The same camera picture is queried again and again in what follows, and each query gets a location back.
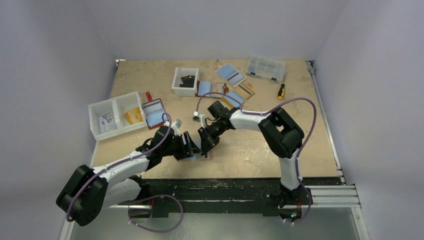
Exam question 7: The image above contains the white card holder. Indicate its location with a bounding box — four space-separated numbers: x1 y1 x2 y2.
216 63 247 88

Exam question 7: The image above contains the yellow black screwdriver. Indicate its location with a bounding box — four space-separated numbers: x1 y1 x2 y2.
278 83 286 100

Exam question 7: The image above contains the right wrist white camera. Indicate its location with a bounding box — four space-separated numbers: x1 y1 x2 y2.
192 111 206 124

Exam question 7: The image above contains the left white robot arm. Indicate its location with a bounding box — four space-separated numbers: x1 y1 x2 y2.
55 125 202 227

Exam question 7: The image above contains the aluminium frame rail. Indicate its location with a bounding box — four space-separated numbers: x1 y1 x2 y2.
59 184 370 240

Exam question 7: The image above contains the wrist white camera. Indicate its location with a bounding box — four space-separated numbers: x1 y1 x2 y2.
192 111 206 124
170 119 183 132

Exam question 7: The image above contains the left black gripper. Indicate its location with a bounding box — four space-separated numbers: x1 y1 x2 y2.
161 131 201 160

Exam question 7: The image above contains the red card holder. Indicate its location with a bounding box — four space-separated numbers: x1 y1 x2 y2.
142 91 169 130

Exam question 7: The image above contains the printed card in bin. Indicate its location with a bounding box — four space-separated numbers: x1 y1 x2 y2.
98 112 117 134

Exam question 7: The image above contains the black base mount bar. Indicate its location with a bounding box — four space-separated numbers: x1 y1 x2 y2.
114 177 344 220

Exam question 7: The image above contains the clear plastic organizer box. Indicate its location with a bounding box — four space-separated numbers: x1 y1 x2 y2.
246 55 286 83

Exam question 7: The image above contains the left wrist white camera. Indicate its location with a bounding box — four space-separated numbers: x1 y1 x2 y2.
170 119 183 132

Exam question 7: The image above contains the pink card holder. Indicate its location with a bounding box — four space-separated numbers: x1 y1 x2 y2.
179 151 213 162

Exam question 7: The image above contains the black object in box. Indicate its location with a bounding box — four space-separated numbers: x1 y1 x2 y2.
179 75 196 88

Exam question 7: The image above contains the orange card in bin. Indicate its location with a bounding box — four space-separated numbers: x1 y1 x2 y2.
124 107 144 125

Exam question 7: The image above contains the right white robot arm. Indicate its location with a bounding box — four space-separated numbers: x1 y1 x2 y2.
198 101 305 204

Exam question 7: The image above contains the small white square box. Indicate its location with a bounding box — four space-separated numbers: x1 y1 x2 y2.
171 67 199 97

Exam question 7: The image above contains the brown open card holder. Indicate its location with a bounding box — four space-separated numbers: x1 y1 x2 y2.
195 81 229 99

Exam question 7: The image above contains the orange card holder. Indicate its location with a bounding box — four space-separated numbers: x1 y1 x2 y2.
221 83 255 108

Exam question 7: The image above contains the white two-compartment bin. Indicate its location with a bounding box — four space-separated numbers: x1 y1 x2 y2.
88 91 148 142

